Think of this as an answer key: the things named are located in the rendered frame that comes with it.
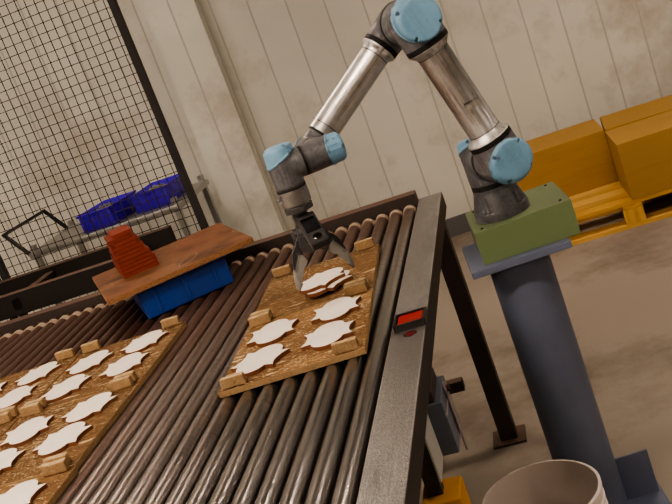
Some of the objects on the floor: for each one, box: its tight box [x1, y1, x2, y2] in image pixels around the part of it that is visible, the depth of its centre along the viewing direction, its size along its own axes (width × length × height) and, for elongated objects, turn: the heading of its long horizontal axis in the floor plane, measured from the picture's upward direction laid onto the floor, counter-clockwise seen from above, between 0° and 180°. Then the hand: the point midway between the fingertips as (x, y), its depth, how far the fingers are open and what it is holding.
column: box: [462, 238, 671, 504], centre depth 274 cm, size 38×38×87 cm
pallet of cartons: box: [517, 95, 672, 246], centre depth 544 cm, size 127×87×46 cm
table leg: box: [441, 222, 527, 450], centre depth 336 cm, size 12×12×86 cm
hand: (328, 280), depth 238 cm, fingers open, 14 cm apart
